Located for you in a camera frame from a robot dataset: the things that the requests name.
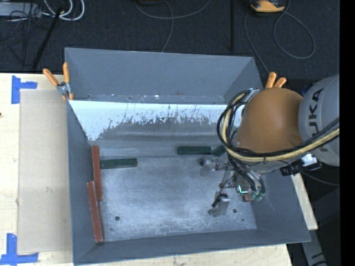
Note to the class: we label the pale flat board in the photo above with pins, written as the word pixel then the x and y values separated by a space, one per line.
pixel 44 170

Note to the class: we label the dark green flat block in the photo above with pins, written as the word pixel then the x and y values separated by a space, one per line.
pixel 118 163
pixel 194 150

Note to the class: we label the black cylinder on white bracket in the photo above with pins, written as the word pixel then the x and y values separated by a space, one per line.
pixel 294 167

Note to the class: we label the grey metal bin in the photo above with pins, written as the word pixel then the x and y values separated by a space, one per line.
pixel 166 198

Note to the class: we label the red-brown flat block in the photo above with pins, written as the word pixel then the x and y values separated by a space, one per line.
pixel 95 215
pixel 96 173

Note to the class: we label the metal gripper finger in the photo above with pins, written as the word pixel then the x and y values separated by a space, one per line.
pixel 207 165
pixel 222 206

